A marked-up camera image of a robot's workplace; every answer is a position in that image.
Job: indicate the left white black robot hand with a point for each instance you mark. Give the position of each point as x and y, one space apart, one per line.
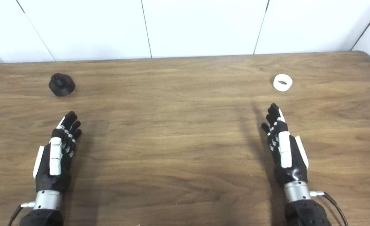
55 157

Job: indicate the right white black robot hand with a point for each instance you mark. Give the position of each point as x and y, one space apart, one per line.
285 150

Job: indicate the round black part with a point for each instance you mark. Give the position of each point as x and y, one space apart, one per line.
61 85

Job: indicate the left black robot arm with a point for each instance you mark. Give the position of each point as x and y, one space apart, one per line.
42 218

